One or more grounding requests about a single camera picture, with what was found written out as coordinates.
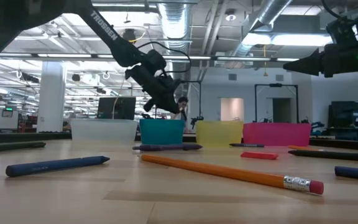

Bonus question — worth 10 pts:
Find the clear plastic bin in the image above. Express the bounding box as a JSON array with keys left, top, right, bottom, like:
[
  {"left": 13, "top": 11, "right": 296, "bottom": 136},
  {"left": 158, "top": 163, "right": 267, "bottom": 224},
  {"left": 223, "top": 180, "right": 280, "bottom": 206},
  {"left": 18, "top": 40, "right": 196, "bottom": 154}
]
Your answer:
[{"left": 70, "top": 119, "right": 139, "bottom": 144}]

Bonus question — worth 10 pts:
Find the dark purple pen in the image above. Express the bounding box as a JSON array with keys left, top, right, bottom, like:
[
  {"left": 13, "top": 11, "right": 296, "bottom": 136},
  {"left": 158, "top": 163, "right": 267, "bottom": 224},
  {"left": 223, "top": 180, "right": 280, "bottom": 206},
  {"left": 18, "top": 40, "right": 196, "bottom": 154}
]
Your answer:
[{"left": 132, "top": 143, "right": 203, "bottom": 152}]

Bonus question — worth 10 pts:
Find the black monitor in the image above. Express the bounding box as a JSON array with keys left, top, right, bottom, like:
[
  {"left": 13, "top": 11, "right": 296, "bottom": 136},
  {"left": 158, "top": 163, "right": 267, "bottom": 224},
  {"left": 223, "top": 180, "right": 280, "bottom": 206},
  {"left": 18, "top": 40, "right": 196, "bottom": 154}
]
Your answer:
[{"left": 96, "top": 96, "right": 137, "bottom": 121}]

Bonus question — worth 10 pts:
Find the white building column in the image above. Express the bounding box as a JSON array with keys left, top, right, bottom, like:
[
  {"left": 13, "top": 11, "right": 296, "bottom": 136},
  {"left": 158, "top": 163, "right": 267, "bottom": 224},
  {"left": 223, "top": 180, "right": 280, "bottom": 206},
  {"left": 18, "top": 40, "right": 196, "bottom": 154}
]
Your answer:
[{"left": 36, "top": 61, "right": 67, "bottom": 134}]

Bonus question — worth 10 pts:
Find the dark equipment shelf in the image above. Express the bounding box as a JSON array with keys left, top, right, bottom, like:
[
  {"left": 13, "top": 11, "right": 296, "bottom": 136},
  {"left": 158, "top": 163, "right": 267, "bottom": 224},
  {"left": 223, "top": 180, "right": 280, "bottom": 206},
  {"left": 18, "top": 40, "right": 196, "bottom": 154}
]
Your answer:
[{"left": 328, "top": 100, "right": 358, "bottom": 142}]

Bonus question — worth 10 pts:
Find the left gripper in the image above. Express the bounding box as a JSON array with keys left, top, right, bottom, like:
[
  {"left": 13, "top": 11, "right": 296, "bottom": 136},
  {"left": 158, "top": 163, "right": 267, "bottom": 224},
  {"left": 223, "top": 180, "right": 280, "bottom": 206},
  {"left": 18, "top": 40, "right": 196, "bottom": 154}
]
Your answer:
[{"left": 125, "top": 64, "right": 182, "bottom": 114}]

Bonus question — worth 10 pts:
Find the black pen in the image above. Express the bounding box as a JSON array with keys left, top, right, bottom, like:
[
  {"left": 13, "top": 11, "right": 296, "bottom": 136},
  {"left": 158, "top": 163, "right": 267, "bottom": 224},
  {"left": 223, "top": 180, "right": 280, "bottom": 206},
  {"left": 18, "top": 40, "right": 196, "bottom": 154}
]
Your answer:
[
  {"left": 0, "top": 141, "right": 47, "bottom": 154},
  {"left": 288, "top": 149, "right": 358, "bottom": 163}
]

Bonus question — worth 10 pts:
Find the red eraser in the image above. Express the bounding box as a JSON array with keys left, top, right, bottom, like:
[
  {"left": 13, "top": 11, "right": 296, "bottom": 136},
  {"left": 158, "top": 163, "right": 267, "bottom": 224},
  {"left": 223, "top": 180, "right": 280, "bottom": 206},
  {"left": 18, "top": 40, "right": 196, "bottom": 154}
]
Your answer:
[{"left": 240, "top": 151, "right": 279, "bottom": 161}]

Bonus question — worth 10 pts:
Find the person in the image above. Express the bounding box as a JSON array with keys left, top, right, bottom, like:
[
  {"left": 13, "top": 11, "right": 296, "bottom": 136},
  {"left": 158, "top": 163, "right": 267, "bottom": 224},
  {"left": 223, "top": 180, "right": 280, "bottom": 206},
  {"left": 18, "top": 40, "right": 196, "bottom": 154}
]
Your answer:
[{"left": 171, "top": 96, "right": 190, "bottom": 122}]

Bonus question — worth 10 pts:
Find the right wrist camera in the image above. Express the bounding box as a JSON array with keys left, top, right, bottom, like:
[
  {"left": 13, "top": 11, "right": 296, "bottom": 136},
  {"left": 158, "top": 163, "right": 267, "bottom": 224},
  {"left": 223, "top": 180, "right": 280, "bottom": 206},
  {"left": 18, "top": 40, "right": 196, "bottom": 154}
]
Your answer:
[{"left": 325, "top": 16, "right": 356, "bottom": 45}]

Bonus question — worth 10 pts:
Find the red plastic bin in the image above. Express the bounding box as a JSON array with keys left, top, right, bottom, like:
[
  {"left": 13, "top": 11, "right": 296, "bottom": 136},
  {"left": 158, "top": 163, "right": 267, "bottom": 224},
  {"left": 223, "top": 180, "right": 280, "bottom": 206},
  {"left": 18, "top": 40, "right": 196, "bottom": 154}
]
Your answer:
[{"left": 242, "top": 122, "right": 312, "bottom": 147}]

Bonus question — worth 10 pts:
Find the yellow plastic bin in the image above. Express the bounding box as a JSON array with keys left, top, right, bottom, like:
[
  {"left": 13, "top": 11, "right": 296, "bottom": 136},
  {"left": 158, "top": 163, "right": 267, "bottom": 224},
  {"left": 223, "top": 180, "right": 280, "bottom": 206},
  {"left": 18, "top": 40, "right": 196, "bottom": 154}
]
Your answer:
[{"left": 195, "top": 120, "right": 244, "bottom": 147}]

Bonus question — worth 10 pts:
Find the teal plastic bin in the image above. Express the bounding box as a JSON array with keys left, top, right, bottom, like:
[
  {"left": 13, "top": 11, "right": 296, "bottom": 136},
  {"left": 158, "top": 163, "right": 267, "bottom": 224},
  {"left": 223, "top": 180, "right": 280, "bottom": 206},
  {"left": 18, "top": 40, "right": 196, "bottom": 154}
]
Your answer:
[{"left": 139, "top": 119, "right": 186, "bottom": 146}]

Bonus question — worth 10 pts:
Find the black ceiling camera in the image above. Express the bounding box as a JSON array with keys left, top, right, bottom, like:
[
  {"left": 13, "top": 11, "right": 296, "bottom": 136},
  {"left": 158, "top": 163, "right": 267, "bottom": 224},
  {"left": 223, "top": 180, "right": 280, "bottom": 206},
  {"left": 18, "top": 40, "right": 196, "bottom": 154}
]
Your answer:
[{"left": 122, "top": 28, "right": 137, "bottom": 43}]

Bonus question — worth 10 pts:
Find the black aluminium table frame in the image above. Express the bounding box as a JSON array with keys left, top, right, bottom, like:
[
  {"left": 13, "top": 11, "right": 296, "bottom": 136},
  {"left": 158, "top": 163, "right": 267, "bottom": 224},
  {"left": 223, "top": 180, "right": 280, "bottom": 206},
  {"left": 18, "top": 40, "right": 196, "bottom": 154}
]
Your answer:
[{"left": 0, "top": 132, "right": 358, "bottom": 153}]

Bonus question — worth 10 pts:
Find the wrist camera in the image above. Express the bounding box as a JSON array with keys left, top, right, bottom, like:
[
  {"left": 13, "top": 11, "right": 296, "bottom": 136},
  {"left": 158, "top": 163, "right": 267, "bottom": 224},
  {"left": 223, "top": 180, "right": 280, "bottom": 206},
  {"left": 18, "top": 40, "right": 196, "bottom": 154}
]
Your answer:
[
  {"left": 325, "top": 16, "right": 356, "bottom": 45},
  {"left": 162, "top": 76, "right": 182, "bottom": 93}
]

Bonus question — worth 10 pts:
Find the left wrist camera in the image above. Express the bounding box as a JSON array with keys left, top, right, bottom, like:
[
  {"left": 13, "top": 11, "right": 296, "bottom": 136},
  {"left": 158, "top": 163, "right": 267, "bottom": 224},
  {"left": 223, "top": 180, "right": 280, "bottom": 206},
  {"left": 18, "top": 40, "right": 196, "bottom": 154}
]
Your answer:
[{"left": 162, "top": 76, "right": 182, "bottom": 93}]

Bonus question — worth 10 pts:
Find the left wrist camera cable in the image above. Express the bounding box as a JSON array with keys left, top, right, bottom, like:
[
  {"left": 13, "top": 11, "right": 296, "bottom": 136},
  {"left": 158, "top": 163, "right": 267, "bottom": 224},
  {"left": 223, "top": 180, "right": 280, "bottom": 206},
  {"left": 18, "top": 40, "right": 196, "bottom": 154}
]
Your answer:
[{"left": 136, "top": 40, "right": 193, "bottom": 75}]

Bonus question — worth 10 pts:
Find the red tool cabinet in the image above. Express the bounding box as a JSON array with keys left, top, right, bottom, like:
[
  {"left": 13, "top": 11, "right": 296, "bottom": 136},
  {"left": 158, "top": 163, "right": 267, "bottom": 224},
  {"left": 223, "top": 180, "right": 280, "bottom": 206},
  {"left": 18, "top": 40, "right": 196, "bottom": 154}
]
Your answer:
[{"left": 17, "top": 114, "right": 39, "bottom": 133}]

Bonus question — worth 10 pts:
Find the silver air duct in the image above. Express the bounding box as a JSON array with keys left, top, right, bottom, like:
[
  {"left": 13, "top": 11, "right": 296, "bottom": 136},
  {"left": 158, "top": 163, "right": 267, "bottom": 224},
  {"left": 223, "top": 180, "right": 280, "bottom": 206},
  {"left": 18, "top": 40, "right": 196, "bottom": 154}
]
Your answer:
[
  {"left": 156, "top": 0, "right": 194, "bottom": 94},
  {"left": 233, "top": 0, "right": 293, "bottom": 60}
]

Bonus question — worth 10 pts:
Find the grey blue pen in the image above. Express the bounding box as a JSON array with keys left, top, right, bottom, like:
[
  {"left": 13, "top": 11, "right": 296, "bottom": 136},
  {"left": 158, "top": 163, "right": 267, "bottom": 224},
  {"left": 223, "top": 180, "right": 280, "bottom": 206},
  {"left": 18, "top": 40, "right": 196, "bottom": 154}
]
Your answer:
[{"left": 334, "top": 166, "right": 358, "bottom": 182}]

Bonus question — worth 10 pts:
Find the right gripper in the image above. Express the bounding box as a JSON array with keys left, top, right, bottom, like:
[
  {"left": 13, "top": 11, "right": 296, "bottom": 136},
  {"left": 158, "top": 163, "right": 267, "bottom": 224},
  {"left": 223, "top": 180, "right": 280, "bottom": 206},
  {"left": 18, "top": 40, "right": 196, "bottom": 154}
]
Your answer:
[{"left": 283, "top": 42, "right": 358, "bottom": 78}]

